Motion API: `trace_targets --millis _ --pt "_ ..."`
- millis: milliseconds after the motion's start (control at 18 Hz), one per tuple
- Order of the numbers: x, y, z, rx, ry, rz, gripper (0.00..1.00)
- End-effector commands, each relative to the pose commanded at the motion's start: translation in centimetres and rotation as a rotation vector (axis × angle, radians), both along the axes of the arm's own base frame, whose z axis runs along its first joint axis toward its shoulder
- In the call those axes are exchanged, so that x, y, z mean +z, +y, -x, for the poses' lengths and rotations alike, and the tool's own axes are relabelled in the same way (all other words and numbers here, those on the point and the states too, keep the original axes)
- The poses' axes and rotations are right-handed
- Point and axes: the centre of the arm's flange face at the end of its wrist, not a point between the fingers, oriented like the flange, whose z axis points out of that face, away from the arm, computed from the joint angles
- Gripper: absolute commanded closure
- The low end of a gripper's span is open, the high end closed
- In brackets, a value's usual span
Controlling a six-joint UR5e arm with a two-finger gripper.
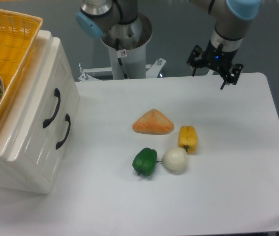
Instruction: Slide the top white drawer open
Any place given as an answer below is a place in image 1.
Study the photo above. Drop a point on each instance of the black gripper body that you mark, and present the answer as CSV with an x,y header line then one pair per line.
x,y
218,57

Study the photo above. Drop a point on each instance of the white drawer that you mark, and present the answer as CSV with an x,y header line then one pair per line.
x,y
55,95

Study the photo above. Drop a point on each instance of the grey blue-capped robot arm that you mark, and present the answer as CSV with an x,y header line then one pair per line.
x,y
233,17

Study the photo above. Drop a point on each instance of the white drawer cabinet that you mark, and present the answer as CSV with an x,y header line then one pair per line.
x,y
23,175

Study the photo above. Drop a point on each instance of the yellow bell pepper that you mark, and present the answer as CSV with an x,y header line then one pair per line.
x,y
188,139

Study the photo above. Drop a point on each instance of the orange triangular bread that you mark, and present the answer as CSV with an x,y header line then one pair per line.
x,y
153,122

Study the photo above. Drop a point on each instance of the white onion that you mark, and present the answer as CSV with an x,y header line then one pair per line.
x,y
175,160

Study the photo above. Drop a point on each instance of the green bell pepper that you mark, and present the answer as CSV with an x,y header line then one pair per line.
x,y
145,161

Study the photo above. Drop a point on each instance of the yellow woven basket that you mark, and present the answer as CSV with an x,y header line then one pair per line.
x,y
17,35

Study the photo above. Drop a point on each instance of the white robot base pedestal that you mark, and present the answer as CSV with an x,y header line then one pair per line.
x,y
126,44

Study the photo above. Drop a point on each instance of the black lower drawer handle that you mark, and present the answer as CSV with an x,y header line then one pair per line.
x,y
65,132

